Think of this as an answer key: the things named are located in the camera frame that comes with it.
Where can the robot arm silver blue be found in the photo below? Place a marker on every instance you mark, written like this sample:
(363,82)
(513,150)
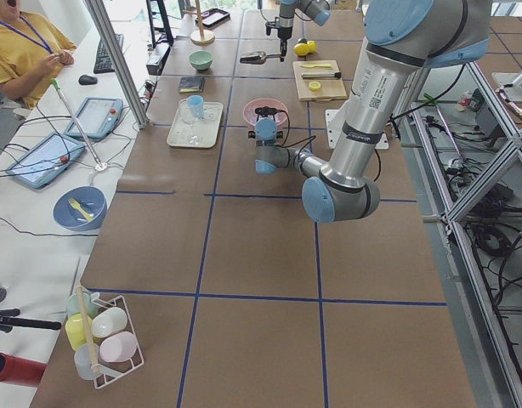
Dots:
(400,38)
(316,10)

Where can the yellow cup in rack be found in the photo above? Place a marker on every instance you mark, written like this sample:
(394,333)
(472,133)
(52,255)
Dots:
(75,332)

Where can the grey cup in rack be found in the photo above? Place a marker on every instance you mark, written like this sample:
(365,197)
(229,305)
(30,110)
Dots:
(83,363)

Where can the yellow plastic knife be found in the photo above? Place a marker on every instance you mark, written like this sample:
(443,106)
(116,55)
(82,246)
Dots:
(312,66)

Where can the near blue teach pendant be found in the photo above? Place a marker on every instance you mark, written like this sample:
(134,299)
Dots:
(44,162)

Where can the yellow lemon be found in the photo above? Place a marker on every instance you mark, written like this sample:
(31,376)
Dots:
(301,49)
(312,46)

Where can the wooden cutting board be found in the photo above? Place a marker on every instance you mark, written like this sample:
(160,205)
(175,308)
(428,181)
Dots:
(331,89)

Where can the aluminium frame post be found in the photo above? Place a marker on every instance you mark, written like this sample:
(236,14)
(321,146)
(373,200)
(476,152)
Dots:
(102,22)

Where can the person in yellow shirt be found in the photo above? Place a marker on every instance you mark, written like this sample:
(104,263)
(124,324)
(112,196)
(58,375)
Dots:
(33,51)

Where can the red cylinder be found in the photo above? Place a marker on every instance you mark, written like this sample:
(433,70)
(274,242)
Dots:
(18,371)

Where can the black computer mouse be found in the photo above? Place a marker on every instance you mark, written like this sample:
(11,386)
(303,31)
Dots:
(85,80)

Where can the cream serving tray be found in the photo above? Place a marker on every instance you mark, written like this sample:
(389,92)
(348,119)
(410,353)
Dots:
(203,135)

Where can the dark tray pink rim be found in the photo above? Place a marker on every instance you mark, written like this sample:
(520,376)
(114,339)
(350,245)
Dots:
(213,17)

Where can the steel ice scoop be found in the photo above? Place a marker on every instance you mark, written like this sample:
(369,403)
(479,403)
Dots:
(257,58)

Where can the blue bowl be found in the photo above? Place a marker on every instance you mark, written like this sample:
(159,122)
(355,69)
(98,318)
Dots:
(91,198)

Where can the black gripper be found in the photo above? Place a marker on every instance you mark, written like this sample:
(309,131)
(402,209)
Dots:
(283,31)
(253,135)

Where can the grey yellow sponge cloth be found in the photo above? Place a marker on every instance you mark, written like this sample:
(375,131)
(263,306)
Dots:
(191,84)

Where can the green cup in rack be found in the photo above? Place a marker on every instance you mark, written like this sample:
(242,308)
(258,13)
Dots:
(73,308)

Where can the light blue cup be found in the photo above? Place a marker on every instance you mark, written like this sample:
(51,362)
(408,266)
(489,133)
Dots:
(196,105)

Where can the pink cup in rack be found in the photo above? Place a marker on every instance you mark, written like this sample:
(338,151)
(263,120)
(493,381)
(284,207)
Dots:
(118,347)

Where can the black keyboard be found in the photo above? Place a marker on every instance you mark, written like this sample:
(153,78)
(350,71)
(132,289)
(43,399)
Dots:
(103,62)

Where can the white rod green tip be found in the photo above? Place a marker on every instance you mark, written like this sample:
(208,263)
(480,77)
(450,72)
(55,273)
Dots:
(99,166)

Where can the white cup in rack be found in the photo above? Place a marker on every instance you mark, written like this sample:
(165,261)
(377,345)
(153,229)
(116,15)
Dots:
(109,322)

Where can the white wire cup rack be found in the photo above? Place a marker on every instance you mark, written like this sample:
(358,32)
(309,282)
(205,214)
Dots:
(110,372)

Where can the wooden paper towel stand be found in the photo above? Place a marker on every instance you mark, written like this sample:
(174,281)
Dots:
(201,36)

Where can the clear wine glass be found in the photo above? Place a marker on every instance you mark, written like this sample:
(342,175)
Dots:
(186,114)

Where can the pink bowl with ice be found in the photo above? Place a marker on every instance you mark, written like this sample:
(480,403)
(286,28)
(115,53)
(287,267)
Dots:
(255,109)

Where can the blue teach pendant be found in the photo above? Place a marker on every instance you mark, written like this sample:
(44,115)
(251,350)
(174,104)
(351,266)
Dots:
(44,162)
(99,116)

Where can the far blue teach pendant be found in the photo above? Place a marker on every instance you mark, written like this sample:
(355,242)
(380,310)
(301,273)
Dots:
(99,116)

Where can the yellow plastic fork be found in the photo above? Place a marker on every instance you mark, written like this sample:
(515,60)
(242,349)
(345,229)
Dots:
(78,207)

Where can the lemon half slice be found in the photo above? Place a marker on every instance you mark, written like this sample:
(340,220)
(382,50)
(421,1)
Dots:
(314,86)

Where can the green bowl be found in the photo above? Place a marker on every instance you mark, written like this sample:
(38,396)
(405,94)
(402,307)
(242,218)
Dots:
(201,60)

